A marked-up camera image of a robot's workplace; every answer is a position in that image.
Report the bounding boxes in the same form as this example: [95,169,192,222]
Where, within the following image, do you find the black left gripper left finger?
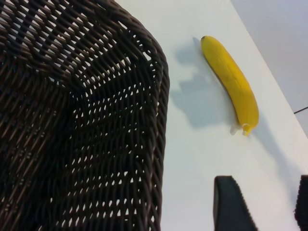
[213,175,258,231]

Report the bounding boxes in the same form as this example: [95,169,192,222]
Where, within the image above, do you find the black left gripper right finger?
[292,174,308,231]

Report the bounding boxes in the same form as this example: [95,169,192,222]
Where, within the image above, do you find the yellow banana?
[200,35,260,137]

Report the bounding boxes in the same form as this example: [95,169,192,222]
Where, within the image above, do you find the dark brown woven basket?
[0,0,171,231]

